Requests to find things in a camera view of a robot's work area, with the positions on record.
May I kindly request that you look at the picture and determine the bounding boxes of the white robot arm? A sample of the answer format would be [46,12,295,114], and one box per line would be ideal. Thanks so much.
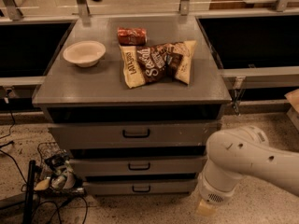
[196,126,299,217]

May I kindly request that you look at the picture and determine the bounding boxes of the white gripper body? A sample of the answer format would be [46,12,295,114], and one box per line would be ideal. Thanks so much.
[198,173,235,205]

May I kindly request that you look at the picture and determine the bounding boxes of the wire basket with items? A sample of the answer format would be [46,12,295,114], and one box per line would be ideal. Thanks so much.
[34,142,85,196]

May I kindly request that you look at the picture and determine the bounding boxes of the black stand post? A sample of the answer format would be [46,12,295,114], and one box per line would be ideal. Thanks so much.
[22,160,36,224]

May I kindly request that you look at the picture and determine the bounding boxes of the grey top drawer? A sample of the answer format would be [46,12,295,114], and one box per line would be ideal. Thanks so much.
[50,120,221,149]

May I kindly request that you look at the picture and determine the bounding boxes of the metal railing frame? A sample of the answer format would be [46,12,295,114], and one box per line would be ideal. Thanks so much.
[1,0,299,110]

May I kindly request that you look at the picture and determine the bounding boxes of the grey drawer cabinet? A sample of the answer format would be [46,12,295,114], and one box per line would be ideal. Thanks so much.
[33,16,231,184]

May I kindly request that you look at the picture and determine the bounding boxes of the brown and cream chip bag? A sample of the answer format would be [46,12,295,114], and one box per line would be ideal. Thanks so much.
[120,40,196,89]

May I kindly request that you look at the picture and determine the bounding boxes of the black floor cables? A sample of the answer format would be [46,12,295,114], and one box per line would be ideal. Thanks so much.
[0,109,90,224]

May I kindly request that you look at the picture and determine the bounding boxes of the grey bottom drawer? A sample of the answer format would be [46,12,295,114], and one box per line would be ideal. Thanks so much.
[83,179,197,196]

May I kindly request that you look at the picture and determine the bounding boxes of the grey drawer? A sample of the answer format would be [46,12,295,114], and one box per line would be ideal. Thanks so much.
[70,156,206,176]
[50,120,221,149]
[83,179,197,196]

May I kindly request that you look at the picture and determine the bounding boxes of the grey middle drawer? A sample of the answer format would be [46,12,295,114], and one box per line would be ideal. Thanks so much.
[70,156,206,176]

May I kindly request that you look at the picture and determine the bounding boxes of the white paper bowl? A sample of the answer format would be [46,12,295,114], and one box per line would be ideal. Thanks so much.
[63,41,106,68]

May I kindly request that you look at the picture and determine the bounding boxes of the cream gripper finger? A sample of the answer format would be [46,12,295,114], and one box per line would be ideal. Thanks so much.
[196,200,216,217]

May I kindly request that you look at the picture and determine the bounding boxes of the red soda can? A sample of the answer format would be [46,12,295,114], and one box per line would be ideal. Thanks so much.
[117,27,147,46]

